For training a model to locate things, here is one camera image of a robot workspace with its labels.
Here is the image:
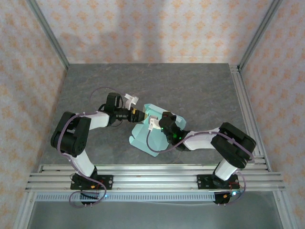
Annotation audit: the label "mint green cloth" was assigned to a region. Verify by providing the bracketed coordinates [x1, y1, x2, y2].
[128, 103, 187, 158]

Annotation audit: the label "aluminium mounting rails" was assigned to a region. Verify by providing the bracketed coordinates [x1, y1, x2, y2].
[25, 164, 285, 192]

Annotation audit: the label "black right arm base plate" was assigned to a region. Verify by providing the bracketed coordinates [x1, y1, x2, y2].
[197, 174, 239, 190]

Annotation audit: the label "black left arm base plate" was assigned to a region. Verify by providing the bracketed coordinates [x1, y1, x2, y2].
[70, 174, 114, 190]

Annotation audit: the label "slotted grey cable duct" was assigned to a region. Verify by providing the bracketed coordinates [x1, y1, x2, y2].
[35, 192, 216, 202]

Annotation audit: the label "aluminium side rail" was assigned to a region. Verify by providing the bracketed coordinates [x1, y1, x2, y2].
[229, 64, 272, 173]

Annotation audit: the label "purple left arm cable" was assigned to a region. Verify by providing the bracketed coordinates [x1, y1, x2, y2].
[61, 87, 127, 208]

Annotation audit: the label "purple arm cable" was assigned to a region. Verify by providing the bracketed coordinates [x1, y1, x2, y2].
[146, 128, 256, 206]
[61, 87, 127, 208]

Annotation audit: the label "aluminium frame post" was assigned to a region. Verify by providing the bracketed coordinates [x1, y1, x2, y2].
[237, 0, 283, 70]
[27, 0, 70, 71]

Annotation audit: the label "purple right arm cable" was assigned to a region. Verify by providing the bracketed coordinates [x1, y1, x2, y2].
[146, 128, 256, 206]

